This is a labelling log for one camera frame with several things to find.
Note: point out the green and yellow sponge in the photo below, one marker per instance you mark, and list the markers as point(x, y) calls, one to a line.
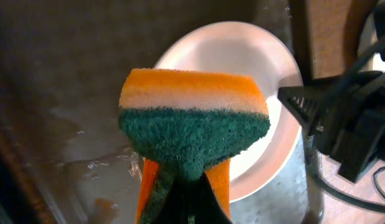
point(186, 123)

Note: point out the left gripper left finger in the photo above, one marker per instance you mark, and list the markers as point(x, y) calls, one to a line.
point(174, 209)

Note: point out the brown plastic serving tray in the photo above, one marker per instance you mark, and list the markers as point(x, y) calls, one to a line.
point(62, 65)

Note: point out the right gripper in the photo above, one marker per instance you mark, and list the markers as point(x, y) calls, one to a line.
point(353, 133)

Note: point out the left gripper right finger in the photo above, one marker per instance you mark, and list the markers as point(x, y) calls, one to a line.
point(205, 207)

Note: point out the white plate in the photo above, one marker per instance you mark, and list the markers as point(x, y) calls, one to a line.
point(245, 49)
point(367, 38)

